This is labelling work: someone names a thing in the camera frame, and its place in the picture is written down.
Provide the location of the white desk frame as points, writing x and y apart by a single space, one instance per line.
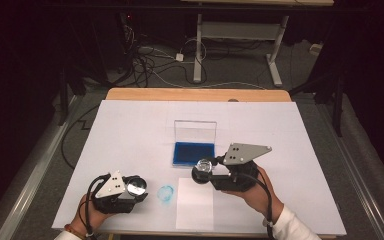
240 30

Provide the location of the black metal stand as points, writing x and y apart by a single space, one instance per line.
336 100
65 93

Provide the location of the person's left hand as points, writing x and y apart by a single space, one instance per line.
90 216

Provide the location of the wooden table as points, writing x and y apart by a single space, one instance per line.
166 94

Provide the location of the metal floor rail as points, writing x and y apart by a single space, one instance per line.
360 186
30 186

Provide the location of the small white paper sheet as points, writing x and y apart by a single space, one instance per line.
195 205

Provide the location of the small black round jar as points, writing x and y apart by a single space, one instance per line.
202 169

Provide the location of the large white table mat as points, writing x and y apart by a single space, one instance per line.
300 133

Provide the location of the small beige box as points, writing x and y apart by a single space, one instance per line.
315 49

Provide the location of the white power adapter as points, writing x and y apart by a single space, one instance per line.
179 57

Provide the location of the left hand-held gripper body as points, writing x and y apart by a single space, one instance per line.
111 190

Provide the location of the blue ink pad clear case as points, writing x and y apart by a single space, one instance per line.
194 151

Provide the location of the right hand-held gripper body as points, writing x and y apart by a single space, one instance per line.
243 155

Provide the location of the small clear blue cap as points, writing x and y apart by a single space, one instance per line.
165 194

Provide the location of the person's right hand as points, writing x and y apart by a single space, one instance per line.
263 196

